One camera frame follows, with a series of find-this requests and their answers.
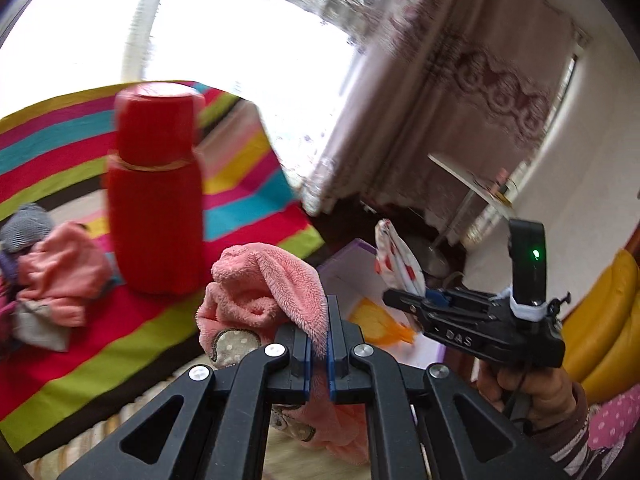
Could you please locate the round white side table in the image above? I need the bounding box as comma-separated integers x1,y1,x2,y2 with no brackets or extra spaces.
415,152,516,281

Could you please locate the pink fleece cloth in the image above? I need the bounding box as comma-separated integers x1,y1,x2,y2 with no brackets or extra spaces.
195,242,371,466

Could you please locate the salmon pink cloth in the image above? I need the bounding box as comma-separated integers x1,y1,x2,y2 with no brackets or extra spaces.
15,222,113,328

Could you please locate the purple cardboard box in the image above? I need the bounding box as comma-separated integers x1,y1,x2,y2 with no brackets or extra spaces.
315,240,443,367

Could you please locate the colourful striped bedsheet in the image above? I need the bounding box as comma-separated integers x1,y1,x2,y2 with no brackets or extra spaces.
0,80,326,461

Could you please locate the pink polka dot fabric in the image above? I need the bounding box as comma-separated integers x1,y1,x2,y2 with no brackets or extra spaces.
587,390,640,453

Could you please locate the white red-dotted cloth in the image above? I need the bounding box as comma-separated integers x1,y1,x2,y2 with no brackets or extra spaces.
375,218,427,296

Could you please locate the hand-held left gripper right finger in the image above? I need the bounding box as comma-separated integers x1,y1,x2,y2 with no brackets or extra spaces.
325,295,566,480

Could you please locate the red thermos flask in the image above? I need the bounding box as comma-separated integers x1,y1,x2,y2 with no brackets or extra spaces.
105,81,206,296

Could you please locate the person's right hand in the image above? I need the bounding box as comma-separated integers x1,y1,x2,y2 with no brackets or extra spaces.
475,360,581,433

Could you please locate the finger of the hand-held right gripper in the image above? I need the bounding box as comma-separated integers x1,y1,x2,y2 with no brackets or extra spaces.
383,289,436,332
424,287,496,311

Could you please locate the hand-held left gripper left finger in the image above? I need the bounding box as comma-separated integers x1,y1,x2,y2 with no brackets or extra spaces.
57,322,313,480

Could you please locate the yellow sofa cushion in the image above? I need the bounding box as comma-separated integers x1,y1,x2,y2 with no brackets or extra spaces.
562,247,640,406

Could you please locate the grey dotted cloth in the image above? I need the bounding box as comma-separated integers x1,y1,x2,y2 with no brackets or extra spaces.
10,300,68,353

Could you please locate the purple floral cloth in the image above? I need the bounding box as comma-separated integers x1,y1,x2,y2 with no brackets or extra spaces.
0,250,21,286

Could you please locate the pink patterned curtain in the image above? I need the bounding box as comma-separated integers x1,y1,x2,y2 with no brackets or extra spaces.
300,0,586,221

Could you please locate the pale blue grey cloth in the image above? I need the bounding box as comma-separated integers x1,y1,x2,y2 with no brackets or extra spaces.
0,203,56,266

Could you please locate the person's right forearm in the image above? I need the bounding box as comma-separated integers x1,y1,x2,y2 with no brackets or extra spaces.
545,385,608,480

